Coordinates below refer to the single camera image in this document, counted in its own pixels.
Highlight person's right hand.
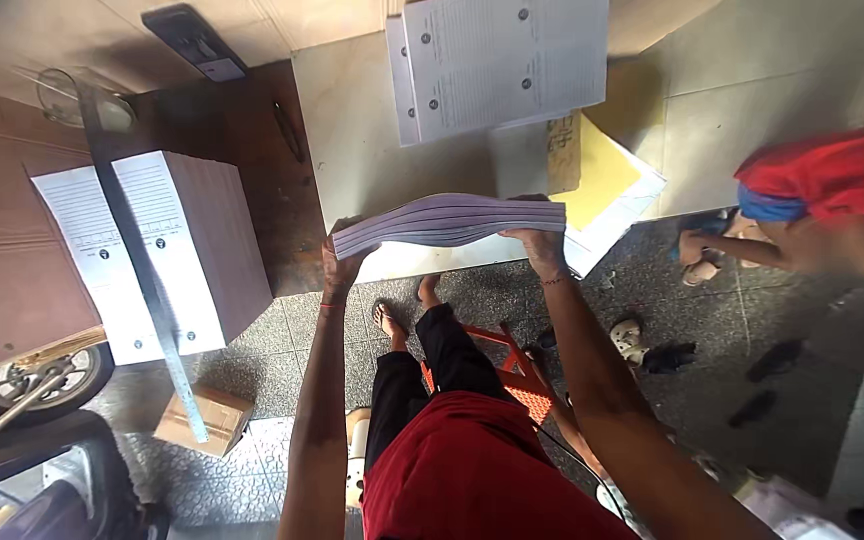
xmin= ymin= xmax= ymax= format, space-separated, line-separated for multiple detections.
xmin=498 ymin=193 xmax=570 ymax=282

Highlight black shoe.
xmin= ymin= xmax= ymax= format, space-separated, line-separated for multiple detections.
xmin=640 ymin=342 xmax=698 ymax=375

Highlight yellow paper sheet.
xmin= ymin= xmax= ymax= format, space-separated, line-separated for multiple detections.
xmin=565 ymin=112 xmax=643 ymax=232

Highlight white paper sheets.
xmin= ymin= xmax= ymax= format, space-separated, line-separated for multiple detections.
xmin=563 ymin=135 xmax=669 ymax=281

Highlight thin black cable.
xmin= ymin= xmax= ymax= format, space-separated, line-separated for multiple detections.
xmin=533 ymin=424 xmax=627 ymax=523

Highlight person's left forearm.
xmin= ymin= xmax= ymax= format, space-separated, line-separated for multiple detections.
xmin=277 ymin=288 xmax=350 ymax=540

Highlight orange chair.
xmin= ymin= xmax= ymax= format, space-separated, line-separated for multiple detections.
xmin=420 ymin=322 xmax=555 ymax=427

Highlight long metal ruler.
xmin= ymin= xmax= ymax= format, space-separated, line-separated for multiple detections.
xmin=75 ymin=78 xmax=210 ymax=444

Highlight black scissors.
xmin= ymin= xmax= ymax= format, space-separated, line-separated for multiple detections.
xmin=273 ymin=101 xmax=306 ymax=165

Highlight person's right forearm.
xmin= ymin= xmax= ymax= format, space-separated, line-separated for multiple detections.
xmin=540 ymin=271 xmax=784 ymax=540

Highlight large brown cardboard sheet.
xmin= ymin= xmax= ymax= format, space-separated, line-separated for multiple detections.
xmin=0 ymin=81 xmax=105 ymax=387

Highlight beige shoe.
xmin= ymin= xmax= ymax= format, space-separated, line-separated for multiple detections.
xmin=682 ymin=259 xmax=722 ymax=288

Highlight tan cardboard sheet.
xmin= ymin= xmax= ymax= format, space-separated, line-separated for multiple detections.
xmin=0 ymin=0 xmax=724 ymax=130

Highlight stack of white printed forms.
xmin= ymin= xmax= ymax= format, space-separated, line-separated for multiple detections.
xmin=385 ymin=0 xmax=610 ymax=147

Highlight pale cloth heap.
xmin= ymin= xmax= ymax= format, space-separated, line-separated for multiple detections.
xmin=734 ymin=471 xmax=857 ymax=540

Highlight person's body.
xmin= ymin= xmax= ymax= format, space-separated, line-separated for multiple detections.
xmin=362 ymin=390 xmax=642 ymax=540

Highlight purple-edged paper bundle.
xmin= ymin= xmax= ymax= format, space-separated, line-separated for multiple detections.
xmin=333 ymin=192 xmax=567 ymax=261

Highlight dark sandal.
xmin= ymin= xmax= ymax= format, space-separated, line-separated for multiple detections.
xmin=728 ymin=390 xmax=778 ymax=429
xmin=747 ymin=339 xmax=806 ymax=384

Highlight dark brown wooden board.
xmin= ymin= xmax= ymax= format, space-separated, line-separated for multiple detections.
xmin=123 ymin=59 xmax=359 ymax=300

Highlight black smartphone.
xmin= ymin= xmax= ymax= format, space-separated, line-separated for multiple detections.
xmin=141 ymin=3 xmax=249 ymax=84

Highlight person's legs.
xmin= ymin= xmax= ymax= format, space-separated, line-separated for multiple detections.
xmin=363 ymin=273 xmax=527 ymax=470

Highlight motorcycle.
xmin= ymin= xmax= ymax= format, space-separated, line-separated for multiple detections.
xmin=0 ymin=342 xmax=171 ymax=540

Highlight person's left hand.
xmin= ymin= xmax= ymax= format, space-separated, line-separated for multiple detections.
xmin=321 ymin=215 xmax=383 ymax=295

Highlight tall stack of printed sheets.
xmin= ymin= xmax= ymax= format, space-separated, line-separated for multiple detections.
xmin=31 ymin=150 xmax=274 ymax=367

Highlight cream clog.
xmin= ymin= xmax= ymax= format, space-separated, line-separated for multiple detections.
xmin=345 ymin=457 xmax=366 ymax=510
xmin=609 ymin=318 xmax=651 ymax=367
xmin=345 ymin=407 xmax=372 ymax=460

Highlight brown cardboard piece with writing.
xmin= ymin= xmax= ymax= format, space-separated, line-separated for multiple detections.
xmin=546 ymin=110 xmax=582 ymax=197

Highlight small brown cardboard box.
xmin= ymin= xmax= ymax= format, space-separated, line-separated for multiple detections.
xmin=152 ymin=384 xmax=255 ymax=459

